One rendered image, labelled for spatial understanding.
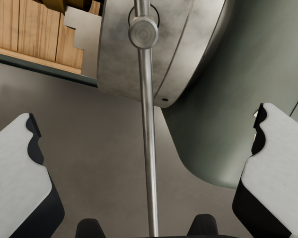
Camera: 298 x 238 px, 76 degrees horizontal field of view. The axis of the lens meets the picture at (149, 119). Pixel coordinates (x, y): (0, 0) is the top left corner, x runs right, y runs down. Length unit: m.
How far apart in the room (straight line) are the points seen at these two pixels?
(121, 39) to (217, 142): 0.18
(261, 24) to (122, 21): 0.16
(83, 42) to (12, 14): 0.32
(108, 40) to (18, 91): 1.53
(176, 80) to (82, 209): 2.04
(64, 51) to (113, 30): 0.39
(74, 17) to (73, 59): 0.25
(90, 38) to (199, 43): 0.20
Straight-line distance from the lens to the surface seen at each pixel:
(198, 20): 0.24
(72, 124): 1.68
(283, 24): 0.27
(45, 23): 0.63
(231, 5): 0.31
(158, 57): 0.25
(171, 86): 0.27
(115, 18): 0.24
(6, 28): 0.67
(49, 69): 1.01
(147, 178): 0.22
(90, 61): 0.37
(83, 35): 0.37
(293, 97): 0.29
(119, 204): 2.12
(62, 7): 0.38
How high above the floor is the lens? 1.47
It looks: 68 degrees down
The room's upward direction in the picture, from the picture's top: 170 degrees clockwise
